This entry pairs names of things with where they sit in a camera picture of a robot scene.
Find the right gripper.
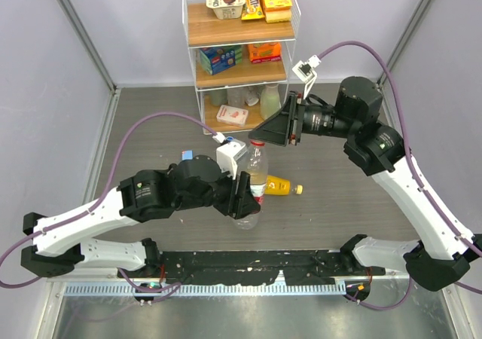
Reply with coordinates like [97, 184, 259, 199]
[249, 90, 357, 148]

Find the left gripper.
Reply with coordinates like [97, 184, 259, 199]
[176, 160, 261, 218]

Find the yellow juice bottle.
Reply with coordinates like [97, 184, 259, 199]
[265, 175, 304, 196]

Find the clear red-label water bottle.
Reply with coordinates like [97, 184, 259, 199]
[233, 143, 268, 230]

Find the red bottle cap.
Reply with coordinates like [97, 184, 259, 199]
[250, 139, 265, 147]

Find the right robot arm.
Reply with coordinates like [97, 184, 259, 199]
[249, 76, 481, 292]

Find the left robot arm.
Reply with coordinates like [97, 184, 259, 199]
[20, 155, 261, 278]

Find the pale green drink bottle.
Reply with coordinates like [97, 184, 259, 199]
[260, 84, 281, 120]

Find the small white bottle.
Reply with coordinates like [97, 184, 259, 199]
[245, 87, 259, 106]

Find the small blue-label water bottle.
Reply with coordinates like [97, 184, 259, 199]
[182, 150, 194, 160]

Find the red white card box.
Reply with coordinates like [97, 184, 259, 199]
[216, 105, 249, 127]

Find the clear plastic cup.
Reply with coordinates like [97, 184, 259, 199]
[227, 87, 246, 108]

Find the orange snack box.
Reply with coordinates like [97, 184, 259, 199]
[248, 42, 282, 64]

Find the blue green box pack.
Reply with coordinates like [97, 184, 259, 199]
[198, 45, 243, 75]

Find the yellow candy bag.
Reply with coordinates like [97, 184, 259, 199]
[241, 0, 265, 20]

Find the yellow sponge pack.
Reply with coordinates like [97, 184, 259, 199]
[261, 0, 292, 23]

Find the chocolate pudding cup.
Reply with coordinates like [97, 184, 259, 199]
[206, 0, 246, 20]

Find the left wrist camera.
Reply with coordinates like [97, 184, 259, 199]
[212, 132, 247, 179]

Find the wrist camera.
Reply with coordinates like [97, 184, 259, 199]
[212, 132, 247, 179]
[291, 55, 321, 99]

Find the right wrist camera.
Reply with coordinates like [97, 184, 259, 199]
[291, 55, 321, 99]

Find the white wire shelf rack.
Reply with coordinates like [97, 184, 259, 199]
[181, 0, 303, 136]

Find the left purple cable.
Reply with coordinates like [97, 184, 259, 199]
[0, 111, 223, 289]

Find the purple cable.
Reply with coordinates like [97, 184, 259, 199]
[318, 40, 482, 310]
[0, 111, 223, 289]

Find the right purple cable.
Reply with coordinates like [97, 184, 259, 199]
[318, 40, 482, 310]

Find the white cable duct strip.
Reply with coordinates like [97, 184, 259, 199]
[64, 281, 346, 297]

